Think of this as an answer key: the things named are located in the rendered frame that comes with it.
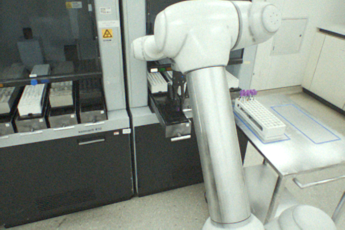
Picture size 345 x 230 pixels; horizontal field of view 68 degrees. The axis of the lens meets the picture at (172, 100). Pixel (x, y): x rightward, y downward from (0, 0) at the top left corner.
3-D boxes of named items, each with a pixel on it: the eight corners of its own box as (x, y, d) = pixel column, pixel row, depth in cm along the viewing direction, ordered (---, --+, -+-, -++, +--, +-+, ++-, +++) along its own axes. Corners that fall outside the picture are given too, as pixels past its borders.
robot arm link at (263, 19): (248, 7, 80) (209, 8, 76) (292, -11, 63) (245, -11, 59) (250, 50, 81) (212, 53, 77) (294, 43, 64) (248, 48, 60)
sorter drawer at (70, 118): (58, 78, 191) (56, 66, 187) (77, 76, 195) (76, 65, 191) (50, 133, 131) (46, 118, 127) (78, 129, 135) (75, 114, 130)
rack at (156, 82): (141, 76, 181) (141, 68, 178) (155, 75, 184) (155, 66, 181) (151, 95, 156) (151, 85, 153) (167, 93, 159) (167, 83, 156)
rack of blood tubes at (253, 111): (233, 108, 141) (235, 98, 138) (249, 106, 143) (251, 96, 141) (264, 140, 116) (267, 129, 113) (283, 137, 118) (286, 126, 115)
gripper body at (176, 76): (185, 65, 134) (184, 81, 138) (169, 66, 131) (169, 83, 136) (190, 70, 127) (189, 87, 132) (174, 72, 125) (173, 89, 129)
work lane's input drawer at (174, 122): (138, 83, 187) (137, 72, 182) (156, 81, 191) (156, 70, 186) (168, 143, 126) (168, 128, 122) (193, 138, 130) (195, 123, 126)
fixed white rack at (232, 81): (205, 73, 188) (205, 65, 185) (217, 72, 191) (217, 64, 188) (224, 91, 164) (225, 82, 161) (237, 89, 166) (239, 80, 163)
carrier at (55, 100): (73, 102, 142) (72, 93, 139) (73, 104, 140) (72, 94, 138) (51, 105, 139) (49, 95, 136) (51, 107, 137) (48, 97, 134)
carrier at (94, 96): (101, 99, 146) (100, 90, 144) (102, 100, 145) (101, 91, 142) (80, 101, 143) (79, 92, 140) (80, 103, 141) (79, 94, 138)
